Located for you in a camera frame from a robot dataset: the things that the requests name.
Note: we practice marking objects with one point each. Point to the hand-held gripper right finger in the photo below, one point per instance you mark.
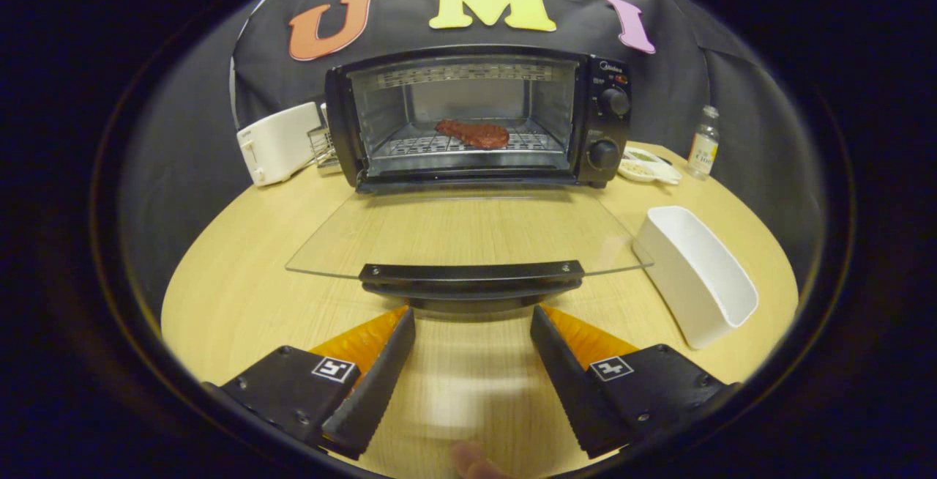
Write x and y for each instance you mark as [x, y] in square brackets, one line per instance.
[575, 384]

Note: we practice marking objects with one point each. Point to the red raw meat piece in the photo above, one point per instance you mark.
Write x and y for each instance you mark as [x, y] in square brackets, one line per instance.
[476, 133]

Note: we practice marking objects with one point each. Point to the black toaster oven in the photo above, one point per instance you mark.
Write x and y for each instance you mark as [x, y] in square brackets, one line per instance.
[604, 124]

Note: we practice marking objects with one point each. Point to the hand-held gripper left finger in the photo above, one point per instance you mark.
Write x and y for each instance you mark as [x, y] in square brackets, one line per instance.
[377, 384]

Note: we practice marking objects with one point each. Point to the clear glass bottle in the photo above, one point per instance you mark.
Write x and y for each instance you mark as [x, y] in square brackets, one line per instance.
[703, 153]

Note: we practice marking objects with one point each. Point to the white divided grain dish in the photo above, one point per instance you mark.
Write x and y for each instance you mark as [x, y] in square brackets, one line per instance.
[648, 170]

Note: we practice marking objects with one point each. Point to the white bread toaster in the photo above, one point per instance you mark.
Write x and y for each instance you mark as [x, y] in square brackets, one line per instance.
[282, 143]

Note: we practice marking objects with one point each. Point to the white plastic tray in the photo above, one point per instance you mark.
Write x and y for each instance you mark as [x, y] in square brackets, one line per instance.
[688, 274]

